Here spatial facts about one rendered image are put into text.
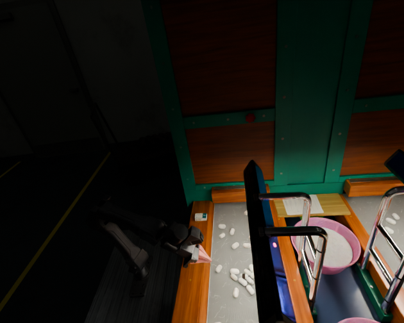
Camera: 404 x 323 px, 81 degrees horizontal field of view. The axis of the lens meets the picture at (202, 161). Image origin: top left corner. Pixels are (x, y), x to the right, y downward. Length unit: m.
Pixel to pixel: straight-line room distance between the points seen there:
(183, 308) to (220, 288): 0.16
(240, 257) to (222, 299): 0.20
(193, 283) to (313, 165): 0.79
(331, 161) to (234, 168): 0.47
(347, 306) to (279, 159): 0.64
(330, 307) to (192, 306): 0.51
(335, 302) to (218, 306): 0.44
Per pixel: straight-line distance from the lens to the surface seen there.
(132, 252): 1.10
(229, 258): 1.12
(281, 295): 0.63
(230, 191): 1.25
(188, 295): 1.03
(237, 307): 1.02
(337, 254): 1.20
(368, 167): 1.42
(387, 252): 1.27
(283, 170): 1.27
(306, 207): 0.88
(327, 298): 1.14
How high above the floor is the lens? 1.64
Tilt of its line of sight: 31 degrees down
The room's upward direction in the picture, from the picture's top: 9 degrees counter-clockwise
